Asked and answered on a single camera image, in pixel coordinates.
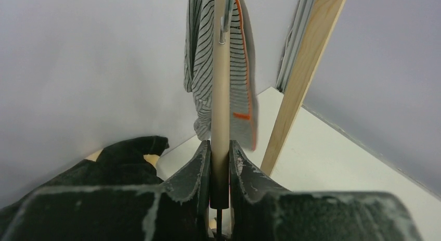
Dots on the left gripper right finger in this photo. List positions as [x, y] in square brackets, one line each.
[262, 209]

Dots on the black floral pillow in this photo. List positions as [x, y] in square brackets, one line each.
[129, 162]

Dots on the grey striped boxer shorts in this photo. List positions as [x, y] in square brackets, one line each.
[198, 71]

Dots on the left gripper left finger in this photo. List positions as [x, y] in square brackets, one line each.
[175, 209]

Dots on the wooden clothes rack frame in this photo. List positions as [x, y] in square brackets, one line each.
[319, 27]

